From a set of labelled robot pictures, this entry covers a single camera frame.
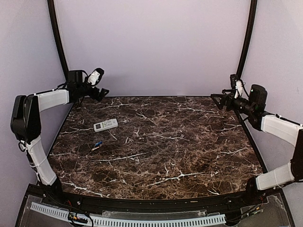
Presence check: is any black frame post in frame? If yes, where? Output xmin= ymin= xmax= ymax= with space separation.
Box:
xmin=236 ymin=0 xmax=258 ymax=79
xmin=47 ymin=0 xmax=69 ymax=80

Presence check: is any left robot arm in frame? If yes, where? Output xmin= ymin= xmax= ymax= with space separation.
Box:
xmin=10 ymin=68 xmax=109 ymax=186

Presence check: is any white cable duct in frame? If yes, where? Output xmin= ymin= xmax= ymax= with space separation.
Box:
xmin=30 ymin=202 xmax=226 ymax=227

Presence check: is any black front rail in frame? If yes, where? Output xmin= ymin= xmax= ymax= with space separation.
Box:
xmin=28 ymin=183 xmax=282 ymax=215

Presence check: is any white remote control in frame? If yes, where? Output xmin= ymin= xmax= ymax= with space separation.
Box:
xmin=94 ymin=119 xmax=118 ymax=132

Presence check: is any right black frame post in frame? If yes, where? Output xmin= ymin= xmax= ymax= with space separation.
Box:
xmin=236 ymin=0 xmax=258 ymax=79

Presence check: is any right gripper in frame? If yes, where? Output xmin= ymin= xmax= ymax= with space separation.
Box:
xmin=211 ymin=89 xmax=255 ymax=115

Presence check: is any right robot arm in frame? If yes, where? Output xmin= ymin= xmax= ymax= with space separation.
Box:
xmin=211 ymin=81 xmax=303 ymax=205

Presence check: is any left black frame post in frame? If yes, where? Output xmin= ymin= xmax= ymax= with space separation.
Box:
xmin=47 ymin=0 xmax=69 ymax=80

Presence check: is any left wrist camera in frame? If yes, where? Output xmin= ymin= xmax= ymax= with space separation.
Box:
xmin=87 ymin=68 xmax=105 ymax=86

